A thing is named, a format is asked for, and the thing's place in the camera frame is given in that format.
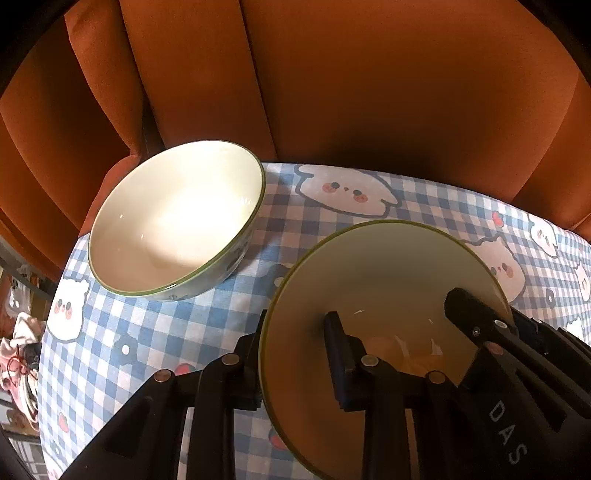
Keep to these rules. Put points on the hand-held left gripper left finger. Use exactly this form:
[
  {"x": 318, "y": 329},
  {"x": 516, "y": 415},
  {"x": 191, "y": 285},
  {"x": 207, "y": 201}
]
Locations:
[{"x": 247, "y": 369}]

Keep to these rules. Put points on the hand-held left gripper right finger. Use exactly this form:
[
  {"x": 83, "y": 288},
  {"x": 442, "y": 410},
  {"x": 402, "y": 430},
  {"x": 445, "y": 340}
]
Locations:
[{"x": 339, "y": 378}]

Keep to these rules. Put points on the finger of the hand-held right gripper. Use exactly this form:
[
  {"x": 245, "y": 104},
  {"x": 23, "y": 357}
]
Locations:
[
  {"x": 475, "y": 318},
  {"x": 549, "y": 334}
]

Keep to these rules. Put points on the small blue floral bowl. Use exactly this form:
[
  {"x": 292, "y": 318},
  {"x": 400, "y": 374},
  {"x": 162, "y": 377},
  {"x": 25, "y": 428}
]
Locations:
[{"x": 369, "y": 277}]

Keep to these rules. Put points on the large blue floral bowl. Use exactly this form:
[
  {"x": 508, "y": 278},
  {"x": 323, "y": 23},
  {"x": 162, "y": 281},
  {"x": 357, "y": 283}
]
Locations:
[{"x": 175, "y": 221}]

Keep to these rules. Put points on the blue checkered cartoon tablecloth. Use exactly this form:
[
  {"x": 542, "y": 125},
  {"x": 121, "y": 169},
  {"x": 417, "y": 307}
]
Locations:
[{"x": 138, "y": 332}]

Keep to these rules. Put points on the pink cloth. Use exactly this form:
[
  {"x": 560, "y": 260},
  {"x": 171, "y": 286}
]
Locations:
[{"x": 21, "y": 341}]

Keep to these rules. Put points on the orange upholstered sofa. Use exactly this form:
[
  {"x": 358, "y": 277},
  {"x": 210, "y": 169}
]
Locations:
[{"x": 346, "y": 83}]

